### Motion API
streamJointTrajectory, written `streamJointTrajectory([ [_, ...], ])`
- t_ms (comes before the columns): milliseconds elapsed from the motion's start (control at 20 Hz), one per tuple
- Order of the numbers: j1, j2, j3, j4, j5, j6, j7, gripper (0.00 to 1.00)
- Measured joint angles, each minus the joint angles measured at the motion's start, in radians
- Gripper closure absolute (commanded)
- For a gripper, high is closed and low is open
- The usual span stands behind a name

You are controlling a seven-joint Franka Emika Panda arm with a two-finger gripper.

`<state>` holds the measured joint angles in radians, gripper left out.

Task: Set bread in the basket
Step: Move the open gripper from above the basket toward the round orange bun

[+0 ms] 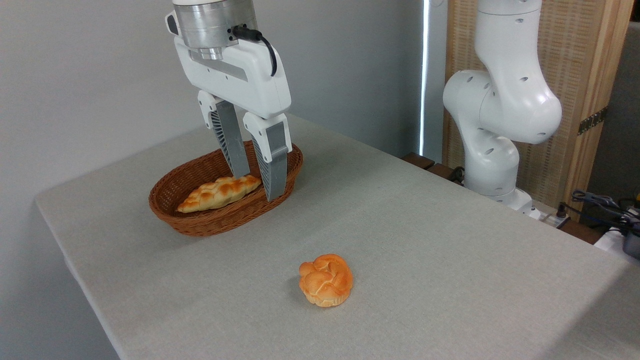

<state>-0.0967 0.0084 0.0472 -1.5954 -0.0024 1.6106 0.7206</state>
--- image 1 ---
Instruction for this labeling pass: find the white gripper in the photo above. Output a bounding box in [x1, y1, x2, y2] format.
[173, 37, 293, 202]

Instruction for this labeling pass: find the round knotted bread roll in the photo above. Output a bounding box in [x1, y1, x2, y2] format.
[298, 253, 355, 308]

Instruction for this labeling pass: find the long braided bread loaf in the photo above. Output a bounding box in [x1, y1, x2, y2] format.
[176, 174, 263, 214]

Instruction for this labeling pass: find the brown woven wicker basket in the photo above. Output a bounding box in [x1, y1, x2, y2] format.
[148, 140, 304, 238]

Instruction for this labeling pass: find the dark brown wooden block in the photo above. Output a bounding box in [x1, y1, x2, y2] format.
[426, 162, 465, 185]

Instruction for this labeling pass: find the metal screen hinge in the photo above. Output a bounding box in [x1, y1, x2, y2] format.
[577, 106, 610, 136]

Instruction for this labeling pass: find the grey plastic device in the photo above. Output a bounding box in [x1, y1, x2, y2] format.
[622, 224, 640, 260]

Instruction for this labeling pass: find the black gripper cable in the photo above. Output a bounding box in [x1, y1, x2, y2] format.
[231, 25, 278, 77]

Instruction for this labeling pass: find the black cable bundle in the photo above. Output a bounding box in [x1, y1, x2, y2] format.
[571, 189, 640, 227]

